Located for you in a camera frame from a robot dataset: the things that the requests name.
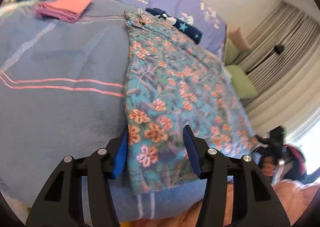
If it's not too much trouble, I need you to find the floral teal orange garment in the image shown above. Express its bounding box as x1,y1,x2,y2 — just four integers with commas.
125,12,259,194

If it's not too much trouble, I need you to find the right hand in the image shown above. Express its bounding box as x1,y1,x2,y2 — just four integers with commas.
261,156,276,177

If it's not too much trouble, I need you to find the green cushion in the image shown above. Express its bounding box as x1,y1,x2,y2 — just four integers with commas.
225,38,258,100

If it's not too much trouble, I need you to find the beige curtain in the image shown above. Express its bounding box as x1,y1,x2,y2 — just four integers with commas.
233,2,319,137

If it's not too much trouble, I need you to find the peach pink pillow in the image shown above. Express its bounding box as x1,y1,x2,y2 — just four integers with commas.
228,27,252,52

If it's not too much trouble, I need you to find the blue striped blanket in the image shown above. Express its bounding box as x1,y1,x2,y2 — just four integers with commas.
0,0,234,222

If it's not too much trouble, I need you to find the navy star print garment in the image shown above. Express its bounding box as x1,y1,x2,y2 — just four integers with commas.
146,8,202,45

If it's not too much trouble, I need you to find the folded pink garment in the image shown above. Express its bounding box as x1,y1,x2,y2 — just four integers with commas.
35,0,93,23

